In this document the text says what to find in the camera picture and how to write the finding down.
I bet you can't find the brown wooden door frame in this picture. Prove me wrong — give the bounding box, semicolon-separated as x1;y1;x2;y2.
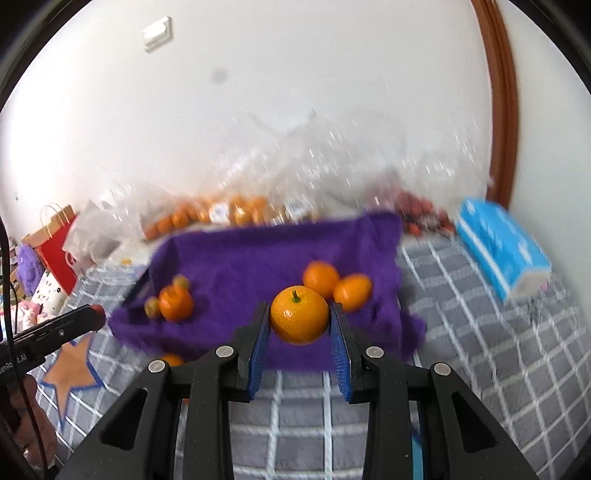
471;0;518;208

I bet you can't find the grey checked blanket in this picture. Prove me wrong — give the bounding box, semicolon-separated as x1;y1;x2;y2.
28;231;591;480

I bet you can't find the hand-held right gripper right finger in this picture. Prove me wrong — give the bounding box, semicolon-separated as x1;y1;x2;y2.
329;302;539;480

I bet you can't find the bagged tangerines pile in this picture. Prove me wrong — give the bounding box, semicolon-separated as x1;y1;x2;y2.
143;195;273;241

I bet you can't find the purple cloth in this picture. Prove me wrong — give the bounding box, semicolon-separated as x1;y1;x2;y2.
107;211;426;370

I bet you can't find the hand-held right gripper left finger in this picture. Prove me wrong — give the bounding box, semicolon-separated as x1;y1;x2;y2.
55;302;271;480

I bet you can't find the white wall switch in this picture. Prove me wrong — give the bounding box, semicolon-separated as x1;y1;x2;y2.
142;15;171;51

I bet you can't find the white plastic bag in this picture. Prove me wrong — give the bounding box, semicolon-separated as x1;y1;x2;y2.
62;199;121;264

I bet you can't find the pile of red fruits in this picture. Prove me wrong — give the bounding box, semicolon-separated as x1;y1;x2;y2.
397;189;455;236

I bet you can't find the purple fluffy item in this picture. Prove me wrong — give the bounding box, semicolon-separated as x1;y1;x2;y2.
16;244;42;296

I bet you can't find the brown kraft paper bag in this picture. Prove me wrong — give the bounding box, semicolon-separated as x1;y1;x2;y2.
21;203;77;250

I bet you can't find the person's left hand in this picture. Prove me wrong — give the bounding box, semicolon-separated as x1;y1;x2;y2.
16;375;58;466

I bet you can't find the red paper bag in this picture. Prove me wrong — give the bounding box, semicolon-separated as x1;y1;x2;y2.
34;217;83;296

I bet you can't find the clear plastic bag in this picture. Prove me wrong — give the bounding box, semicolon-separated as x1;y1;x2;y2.
110;181;195;241
203;111;333;227
314;106;490;222

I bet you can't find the blue tissue pack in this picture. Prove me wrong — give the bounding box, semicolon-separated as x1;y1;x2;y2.
455;198;552;303

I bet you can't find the tangerine with stem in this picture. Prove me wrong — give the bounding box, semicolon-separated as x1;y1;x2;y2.
270;285;329;345

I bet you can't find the white spotted bag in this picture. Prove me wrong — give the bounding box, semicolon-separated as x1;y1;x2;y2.
30;272;70;315

